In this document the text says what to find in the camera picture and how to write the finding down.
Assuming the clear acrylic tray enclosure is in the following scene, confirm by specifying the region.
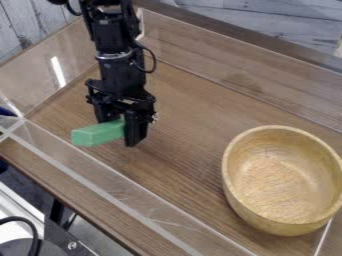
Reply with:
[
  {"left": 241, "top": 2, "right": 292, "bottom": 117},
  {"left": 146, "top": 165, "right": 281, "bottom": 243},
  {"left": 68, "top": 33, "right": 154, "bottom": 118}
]
[{"left": 0, "top": 5, "right": 342, "bottom": 256}]

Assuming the green rectangular block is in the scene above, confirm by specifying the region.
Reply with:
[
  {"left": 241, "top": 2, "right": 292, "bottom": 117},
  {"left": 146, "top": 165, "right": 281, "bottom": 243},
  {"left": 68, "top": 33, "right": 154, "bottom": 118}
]
[{"left": 70, "top": 120, "right": 124, "bottom": 147}]

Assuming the brown wooden bowl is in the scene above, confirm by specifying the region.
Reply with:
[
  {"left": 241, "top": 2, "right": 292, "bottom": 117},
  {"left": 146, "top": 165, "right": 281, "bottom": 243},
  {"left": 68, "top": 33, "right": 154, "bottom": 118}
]
[{"left": 221, "top": 125, "right": 342, "bottom": 237}]

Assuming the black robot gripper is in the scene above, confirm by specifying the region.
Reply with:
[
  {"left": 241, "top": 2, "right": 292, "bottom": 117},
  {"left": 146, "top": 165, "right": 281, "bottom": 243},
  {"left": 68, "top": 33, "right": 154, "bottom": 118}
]
[{"left": 85, "top": 49, "right": 154, "bottom": 147}]

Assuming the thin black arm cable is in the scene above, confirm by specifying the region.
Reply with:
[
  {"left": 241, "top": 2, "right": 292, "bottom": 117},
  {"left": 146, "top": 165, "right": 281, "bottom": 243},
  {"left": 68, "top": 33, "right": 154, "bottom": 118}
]
[{"left": 130, "top": 44, "right": 157, "bottom": 75}]

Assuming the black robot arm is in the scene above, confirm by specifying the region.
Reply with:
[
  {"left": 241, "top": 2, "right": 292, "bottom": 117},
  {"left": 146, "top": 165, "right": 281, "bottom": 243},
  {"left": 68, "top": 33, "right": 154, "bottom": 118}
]
[{"left": 69, "top": 0, "right": 156, "bottom": 147}]

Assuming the black cable loop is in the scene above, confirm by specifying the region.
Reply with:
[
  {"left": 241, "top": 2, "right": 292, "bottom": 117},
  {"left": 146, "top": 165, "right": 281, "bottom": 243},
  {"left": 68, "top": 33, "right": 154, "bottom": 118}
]
[{"left": 0, "top": 215, "right": 42, "bottom": 256}]

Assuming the black table leg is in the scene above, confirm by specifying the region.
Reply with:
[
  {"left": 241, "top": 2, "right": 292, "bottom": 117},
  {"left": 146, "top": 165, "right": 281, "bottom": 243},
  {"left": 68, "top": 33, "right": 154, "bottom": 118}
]
[{"left": 49, "top": 199, "right": 64, "bottom": 225}]

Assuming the black metal base plate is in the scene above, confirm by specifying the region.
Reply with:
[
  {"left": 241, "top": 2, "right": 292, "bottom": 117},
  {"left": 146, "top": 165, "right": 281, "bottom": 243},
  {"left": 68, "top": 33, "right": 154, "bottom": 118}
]
[{"left": 44, "top": 217, "right": 98, "bottom": 256}]

